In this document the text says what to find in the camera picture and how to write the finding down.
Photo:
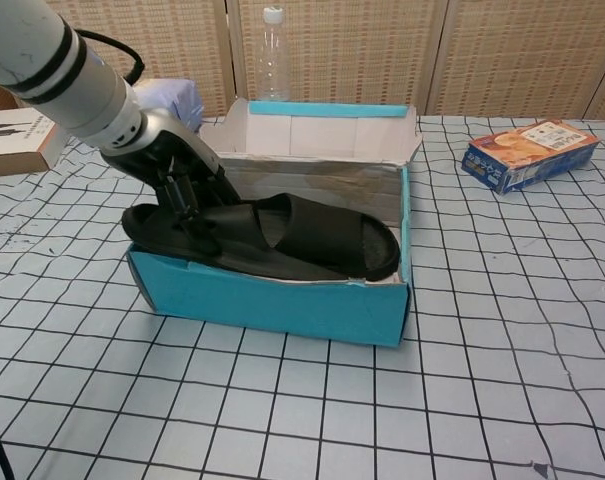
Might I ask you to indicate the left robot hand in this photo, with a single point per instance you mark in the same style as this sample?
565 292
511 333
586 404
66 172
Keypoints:
182 145

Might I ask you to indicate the blue cardboard shoe box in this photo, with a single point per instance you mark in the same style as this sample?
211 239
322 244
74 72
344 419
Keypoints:
282 305

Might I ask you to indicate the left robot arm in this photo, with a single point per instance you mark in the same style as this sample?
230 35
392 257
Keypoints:
47 55

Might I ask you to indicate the white blue tissue pack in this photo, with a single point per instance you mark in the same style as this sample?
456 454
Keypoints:
182 100

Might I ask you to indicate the clear plastic bottle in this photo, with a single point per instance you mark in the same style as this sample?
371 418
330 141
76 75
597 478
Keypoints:
274 75

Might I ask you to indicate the woven folding screen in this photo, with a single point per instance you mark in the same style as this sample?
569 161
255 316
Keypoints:
362 50

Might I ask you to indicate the blue checkered tablecloth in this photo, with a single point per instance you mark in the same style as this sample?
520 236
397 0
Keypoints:
282 410

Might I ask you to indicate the orange blue snack box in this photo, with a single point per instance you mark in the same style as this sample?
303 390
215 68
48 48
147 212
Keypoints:
527 150

